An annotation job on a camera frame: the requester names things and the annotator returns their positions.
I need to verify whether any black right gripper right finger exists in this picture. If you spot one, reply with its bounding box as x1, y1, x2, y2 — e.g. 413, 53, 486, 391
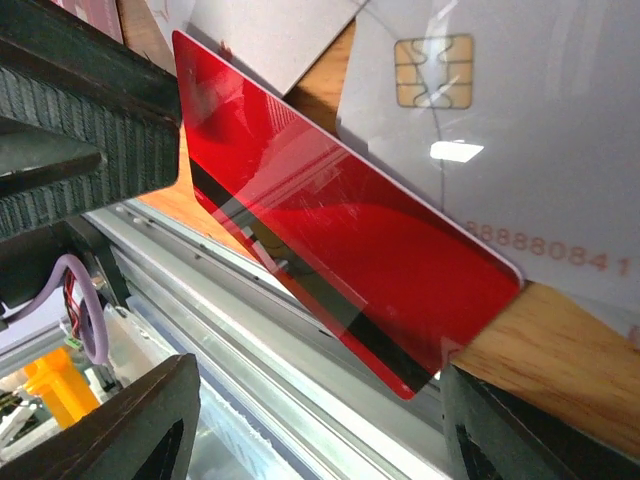
1, 354, 201, 479

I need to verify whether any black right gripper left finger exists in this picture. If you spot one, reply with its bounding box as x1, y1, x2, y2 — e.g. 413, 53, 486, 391
1, 1, 181, 239

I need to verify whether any dark red magstripe card front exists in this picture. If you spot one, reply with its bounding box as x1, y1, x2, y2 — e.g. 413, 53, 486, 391
172, 31, 523, 399

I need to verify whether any red card stack right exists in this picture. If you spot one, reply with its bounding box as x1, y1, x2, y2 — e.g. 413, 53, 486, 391
52, 0, 124, 43

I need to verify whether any white card centre pile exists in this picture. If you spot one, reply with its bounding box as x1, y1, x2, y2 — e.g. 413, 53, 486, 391
147, 0, 366, 97

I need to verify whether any white card front right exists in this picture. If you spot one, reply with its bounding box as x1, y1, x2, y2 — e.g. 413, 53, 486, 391
337, 1, 639, 343

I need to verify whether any orange plastic part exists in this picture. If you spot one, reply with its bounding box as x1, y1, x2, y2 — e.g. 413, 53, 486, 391
23, 347, 100, 430

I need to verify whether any aluminium front rail frame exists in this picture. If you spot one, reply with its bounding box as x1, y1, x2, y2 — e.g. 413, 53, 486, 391
88, 201, 450, 479

